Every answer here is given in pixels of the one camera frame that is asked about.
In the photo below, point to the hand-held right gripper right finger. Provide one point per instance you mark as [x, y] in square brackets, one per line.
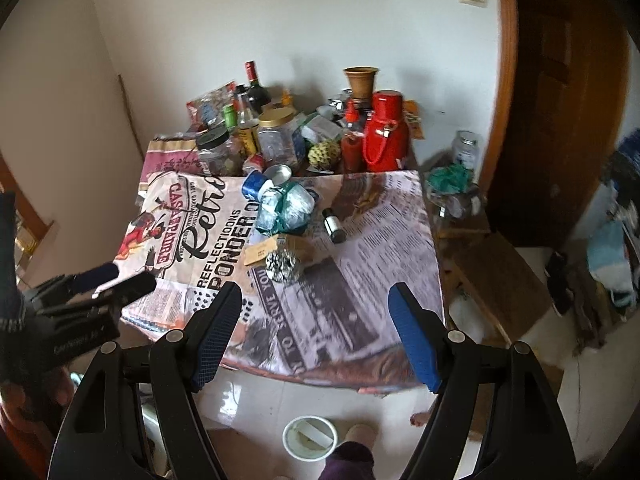
[410, 330]

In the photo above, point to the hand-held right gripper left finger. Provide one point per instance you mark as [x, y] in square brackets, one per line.
[215, 340]

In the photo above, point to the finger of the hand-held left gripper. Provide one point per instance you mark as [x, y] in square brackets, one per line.
[132, 285]
[100, 274]

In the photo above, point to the yellow cardboard piece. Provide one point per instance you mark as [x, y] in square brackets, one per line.
[262, 254]

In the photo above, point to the foil ball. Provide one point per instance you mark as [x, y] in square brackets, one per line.
[282, 267]

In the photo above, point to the small beige carton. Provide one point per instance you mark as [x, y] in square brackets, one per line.
[297, 247]

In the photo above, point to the dark green pump bottle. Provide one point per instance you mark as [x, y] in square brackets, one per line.
[332, 225]

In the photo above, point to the white round bin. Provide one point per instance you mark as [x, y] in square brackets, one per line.
[309, 437]

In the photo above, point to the blue and white plastic container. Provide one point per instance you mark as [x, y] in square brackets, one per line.
[255, 185]

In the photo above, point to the person's left hand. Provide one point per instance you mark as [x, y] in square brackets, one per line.
[62, 385]

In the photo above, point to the printed newspaper tablecloth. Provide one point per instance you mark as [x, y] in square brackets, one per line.
[360, 280]

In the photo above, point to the flat brown cardboard box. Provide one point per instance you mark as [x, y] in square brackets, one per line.
[500, 280]

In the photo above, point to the orange object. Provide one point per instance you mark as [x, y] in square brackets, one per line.
[20, 435]

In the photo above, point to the beige slipper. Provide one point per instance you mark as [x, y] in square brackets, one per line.
[360, 434]

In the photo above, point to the cluster of glass jars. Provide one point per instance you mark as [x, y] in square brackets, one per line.
[457, 205]

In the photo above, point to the person's purple trouser leg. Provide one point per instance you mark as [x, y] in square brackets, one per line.
[350, 462]

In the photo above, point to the green net cloth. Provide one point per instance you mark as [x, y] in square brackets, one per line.
[450, 177]

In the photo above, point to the clear jar with black lid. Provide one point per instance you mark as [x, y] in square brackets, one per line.
[215, 150]

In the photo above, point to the thin brown stick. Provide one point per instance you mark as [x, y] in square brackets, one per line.
[131, 115]

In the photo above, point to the small red white can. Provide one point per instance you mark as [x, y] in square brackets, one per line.
[255, 162]

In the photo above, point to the red sauce bottle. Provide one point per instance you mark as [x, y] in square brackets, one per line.
[352, 152]

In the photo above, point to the tall clear glass jar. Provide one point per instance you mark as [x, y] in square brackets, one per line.
[467, 147]

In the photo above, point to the yellow label bottle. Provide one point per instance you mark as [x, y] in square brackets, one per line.
[245, 130]

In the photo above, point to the green cap bottle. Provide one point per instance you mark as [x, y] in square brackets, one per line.
[229, 116]

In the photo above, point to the green custard apple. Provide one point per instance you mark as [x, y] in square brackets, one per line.
[322, 155]

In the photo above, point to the red snack packet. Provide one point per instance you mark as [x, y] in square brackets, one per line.
[210, 102]

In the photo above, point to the red thermos flask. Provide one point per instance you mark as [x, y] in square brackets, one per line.
[382, 130]

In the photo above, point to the clear jar with gold lid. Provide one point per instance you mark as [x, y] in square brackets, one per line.
[275, 135]

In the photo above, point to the orange packet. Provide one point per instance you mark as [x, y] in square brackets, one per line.
[414, 120]

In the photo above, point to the clear teal plastic box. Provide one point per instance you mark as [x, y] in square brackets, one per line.
[320, 127]

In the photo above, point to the pile of clothes and bags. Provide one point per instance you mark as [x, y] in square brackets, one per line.
[612, 240]

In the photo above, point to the dark wine bottle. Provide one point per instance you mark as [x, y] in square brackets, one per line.
[255, 87]

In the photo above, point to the brown clay vase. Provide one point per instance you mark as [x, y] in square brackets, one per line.
[360, 80]

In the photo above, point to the dark wooden door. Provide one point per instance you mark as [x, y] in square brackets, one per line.
[560, 110]

